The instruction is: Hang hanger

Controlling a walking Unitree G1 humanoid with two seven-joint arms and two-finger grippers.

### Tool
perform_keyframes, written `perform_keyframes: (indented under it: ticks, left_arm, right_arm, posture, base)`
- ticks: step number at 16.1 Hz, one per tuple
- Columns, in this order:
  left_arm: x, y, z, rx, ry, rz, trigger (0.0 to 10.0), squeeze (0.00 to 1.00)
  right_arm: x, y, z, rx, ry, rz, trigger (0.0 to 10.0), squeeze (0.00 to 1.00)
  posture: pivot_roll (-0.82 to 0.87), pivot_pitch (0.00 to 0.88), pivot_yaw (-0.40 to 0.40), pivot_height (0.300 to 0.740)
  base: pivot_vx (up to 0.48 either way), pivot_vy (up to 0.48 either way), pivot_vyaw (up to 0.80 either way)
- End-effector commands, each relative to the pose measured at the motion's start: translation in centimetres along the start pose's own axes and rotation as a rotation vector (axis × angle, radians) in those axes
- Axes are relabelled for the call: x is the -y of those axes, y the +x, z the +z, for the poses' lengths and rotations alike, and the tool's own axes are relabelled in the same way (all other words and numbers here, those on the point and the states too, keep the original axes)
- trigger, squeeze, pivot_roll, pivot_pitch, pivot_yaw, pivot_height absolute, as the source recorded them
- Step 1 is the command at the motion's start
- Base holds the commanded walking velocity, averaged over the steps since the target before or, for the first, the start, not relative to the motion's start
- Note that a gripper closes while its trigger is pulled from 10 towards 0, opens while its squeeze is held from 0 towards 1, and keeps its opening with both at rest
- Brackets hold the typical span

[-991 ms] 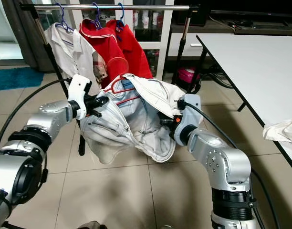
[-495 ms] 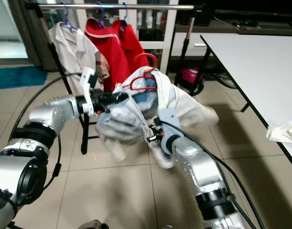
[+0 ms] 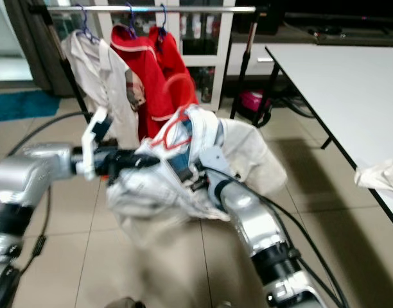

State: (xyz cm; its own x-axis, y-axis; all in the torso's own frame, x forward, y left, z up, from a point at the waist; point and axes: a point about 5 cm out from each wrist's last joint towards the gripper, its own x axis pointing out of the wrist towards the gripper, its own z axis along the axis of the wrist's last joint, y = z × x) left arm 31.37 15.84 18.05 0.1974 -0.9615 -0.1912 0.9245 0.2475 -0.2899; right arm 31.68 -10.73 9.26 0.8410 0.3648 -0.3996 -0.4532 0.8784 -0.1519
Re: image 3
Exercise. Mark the white denim garment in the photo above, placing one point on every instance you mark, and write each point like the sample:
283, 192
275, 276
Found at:
151, 192

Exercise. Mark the red plastic hanger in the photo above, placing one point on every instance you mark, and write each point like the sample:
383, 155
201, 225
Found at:
182, 115

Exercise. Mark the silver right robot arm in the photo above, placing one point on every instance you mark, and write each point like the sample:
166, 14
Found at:
261, 224

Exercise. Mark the purple hanger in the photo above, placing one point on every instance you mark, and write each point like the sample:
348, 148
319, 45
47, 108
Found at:
131, 22
85, 25

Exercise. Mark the blue hanger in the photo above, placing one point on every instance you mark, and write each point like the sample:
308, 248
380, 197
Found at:
163, 19

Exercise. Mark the red shirt white stripes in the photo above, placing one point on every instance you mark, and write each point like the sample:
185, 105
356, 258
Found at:
145, 77

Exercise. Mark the small white collared shirt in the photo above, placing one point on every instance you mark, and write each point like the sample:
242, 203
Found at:
100, 77

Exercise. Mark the pink vacuum cleaner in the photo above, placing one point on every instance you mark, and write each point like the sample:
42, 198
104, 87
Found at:
253, 102

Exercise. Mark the plain red shirt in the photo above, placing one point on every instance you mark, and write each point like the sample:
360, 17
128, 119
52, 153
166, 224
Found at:
177, 64

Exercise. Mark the teal floor mat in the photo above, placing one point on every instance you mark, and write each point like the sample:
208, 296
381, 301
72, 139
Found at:
23, 106

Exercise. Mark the white glass door cabinet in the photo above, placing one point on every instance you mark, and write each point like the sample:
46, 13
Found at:
219, 64

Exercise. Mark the white low drawer cabinet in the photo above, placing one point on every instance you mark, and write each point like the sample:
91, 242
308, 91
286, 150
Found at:
264, 67

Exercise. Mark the grey curtain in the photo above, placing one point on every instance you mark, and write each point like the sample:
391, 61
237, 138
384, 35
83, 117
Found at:
29, 45

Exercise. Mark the metal clothes rack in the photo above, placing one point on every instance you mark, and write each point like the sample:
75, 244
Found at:
209, 8

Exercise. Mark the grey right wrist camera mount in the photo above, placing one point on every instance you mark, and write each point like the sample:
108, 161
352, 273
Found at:
212, 160

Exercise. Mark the white table black frame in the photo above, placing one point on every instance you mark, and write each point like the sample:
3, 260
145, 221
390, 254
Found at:
338, 90

